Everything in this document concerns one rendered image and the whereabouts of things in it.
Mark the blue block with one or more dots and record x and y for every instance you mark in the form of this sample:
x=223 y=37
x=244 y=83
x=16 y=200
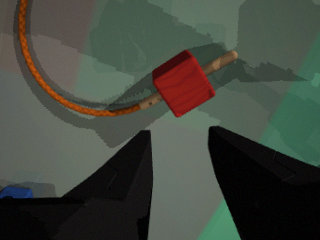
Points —
x=15 y=193

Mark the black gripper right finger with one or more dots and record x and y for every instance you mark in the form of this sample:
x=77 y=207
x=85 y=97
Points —
x=271 y=196

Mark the red block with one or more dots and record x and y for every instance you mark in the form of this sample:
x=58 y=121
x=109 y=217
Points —
x=182 y=83

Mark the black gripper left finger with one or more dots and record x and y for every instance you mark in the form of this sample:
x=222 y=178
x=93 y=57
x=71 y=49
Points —
x=114 y=203

